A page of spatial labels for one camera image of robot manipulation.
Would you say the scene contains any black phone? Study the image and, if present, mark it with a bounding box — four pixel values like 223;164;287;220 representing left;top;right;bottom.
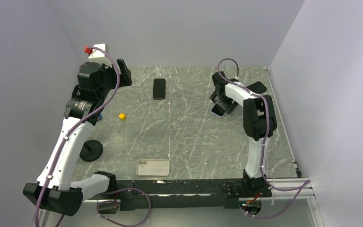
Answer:
246;81;267;94
153;78;166;100

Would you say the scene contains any white phone case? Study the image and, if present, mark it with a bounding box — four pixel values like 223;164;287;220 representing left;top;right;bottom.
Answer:
136;159;170;176

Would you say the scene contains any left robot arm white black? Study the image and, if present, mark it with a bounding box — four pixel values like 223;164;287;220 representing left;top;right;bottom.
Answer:
23;59;132;216

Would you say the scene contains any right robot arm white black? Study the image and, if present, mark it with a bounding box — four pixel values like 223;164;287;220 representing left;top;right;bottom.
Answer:
209;72;277;197

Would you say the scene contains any small yellow cube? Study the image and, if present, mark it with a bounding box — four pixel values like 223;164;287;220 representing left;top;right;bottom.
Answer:
119;113;126;121

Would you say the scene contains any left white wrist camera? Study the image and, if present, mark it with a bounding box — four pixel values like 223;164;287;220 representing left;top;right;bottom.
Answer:
84;44;112;68

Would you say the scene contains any black base frame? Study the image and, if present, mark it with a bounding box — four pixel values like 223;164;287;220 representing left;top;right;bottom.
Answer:
84;178;264;212

